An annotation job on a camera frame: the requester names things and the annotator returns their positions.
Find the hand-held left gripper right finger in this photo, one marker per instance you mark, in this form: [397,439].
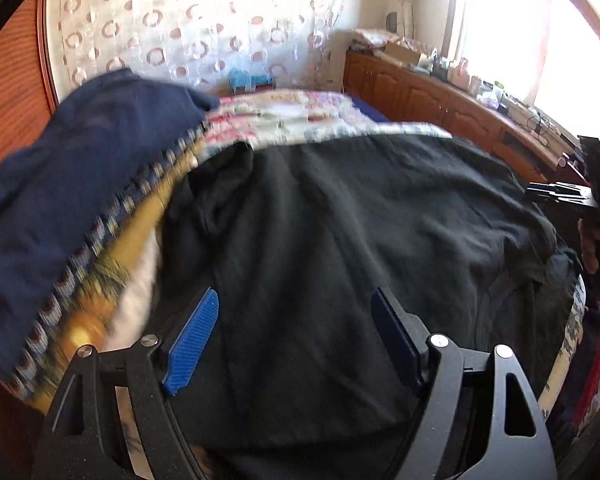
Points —
[390,335]

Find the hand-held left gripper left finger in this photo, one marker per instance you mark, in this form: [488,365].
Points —
[192,345]

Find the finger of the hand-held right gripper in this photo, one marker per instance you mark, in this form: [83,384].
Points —
[560,194]

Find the black printed t-shirt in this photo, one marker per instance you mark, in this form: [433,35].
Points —
[340,240]

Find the person's right hand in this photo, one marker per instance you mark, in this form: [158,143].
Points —
[589,252]

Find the white folded garment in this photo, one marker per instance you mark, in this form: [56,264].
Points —
[135,295]

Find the yellow patterned folded garment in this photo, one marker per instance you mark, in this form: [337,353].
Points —
[115,270]

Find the purple tissue pack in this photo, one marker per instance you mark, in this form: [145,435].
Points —
[492,100]

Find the floral patterned bed cover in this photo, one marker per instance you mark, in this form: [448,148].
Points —
[100,235]

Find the window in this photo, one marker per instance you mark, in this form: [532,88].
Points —
[530,35]

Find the wooden cabinet counter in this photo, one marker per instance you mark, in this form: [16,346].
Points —
[430,97]

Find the navy blue bedsheet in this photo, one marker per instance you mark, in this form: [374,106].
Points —
[372,110]

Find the navy blue folded garment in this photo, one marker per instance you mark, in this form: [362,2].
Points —
[80,170]

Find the cardboard box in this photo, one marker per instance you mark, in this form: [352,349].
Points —
[402,51]

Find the pink floral blanket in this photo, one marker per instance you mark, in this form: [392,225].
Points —
[300,120]

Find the floral cloth bundle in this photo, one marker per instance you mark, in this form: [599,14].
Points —
[375,39]

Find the sheer circle-patterned curtain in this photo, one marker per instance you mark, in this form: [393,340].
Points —
[195,20]

